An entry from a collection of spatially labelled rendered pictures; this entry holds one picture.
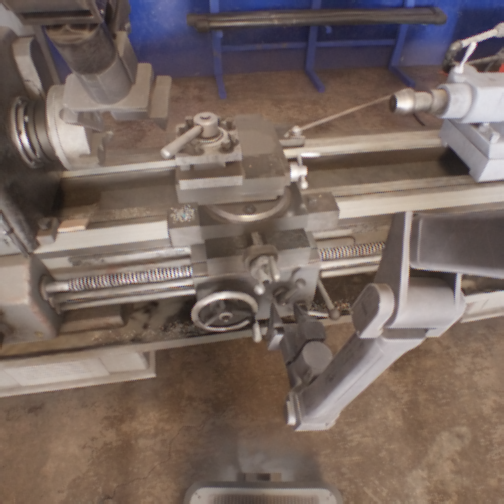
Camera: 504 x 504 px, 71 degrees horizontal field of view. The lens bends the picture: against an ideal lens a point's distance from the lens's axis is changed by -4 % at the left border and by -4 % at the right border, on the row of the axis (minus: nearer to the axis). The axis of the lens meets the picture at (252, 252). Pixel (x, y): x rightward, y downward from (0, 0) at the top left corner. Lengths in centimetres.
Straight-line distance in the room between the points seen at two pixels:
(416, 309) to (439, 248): 8
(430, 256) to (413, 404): 154
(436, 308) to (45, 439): 172
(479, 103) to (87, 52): 125
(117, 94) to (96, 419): 154
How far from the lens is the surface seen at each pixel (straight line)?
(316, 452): 171
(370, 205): 130
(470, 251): 35
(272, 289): 120
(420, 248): 39
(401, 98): 136
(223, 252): 104
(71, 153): 117
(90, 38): 44
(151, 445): 175
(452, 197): 146
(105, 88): 49
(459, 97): 145
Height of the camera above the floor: 165
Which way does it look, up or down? 48 degrees down
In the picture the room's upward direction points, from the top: straight up
